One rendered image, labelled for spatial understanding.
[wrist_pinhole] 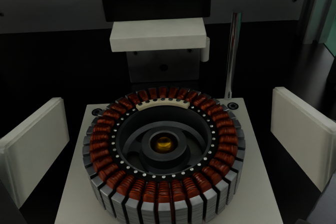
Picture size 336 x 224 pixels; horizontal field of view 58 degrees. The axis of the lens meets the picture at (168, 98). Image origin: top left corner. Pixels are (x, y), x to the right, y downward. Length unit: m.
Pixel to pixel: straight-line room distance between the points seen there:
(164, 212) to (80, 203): 0.07
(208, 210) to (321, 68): 0.24
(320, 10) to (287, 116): 0.25
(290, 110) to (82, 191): 0.15
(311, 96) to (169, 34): 0.19
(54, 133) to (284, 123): 0.13
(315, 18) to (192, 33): 0.24
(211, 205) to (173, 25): 0.11
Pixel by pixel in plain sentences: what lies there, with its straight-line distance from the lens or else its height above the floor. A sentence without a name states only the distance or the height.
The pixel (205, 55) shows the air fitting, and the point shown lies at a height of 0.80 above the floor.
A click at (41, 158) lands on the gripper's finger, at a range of 0.17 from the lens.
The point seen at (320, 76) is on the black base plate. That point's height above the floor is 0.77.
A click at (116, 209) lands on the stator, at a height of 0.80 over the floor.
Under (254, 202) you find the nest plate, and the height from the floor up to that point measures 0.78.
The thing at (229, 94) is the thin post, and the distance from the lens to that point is 0.29.
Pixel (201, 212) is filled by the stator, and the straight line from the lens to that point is 0.19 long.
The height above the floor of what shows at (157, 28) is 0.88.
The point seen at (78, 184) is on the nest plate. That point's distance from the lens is 0.24.
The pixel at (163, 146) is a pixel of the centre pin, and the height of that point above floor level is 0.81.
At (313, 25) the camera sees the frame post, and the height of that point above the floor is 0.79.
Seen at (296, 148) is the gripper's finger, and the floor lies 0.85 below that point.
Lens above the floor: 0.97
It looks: 41 degrees down
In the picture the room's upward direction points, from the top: 3 degrees counter-clockwise
